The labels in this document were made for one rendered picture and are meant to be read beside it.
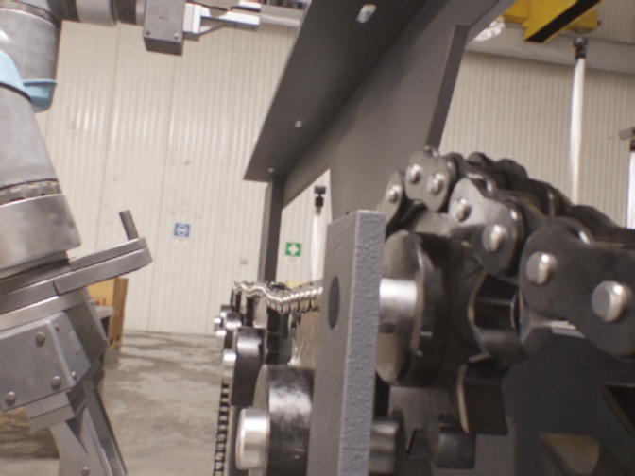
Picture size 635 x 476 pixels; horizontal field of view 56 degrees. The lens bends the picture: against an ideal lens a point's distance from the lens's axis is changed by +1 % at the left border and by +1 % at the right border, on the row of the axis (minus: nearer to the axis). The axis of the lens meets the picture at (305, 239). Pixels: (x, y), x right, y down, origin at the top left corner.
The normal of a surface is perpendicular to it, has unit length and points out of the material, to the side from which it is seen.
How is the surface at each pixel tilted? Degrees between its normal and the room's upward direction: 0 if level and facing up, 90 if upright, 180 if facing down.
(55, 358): 96
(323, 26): 180
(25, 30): 90
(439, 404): 90
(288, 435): 71
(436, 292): 79
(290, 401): 49
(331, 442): 90
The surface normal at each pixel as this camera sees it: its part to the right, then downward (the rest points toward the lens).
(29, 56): 0.63, -0.01
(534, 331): 0.07, 0.61
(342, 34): -0.08, 0.99
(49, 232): 0.76, -0.18
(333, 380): -0.98, -0.10
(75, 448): 0.28, 0.51
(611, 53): 0.17, -0.07
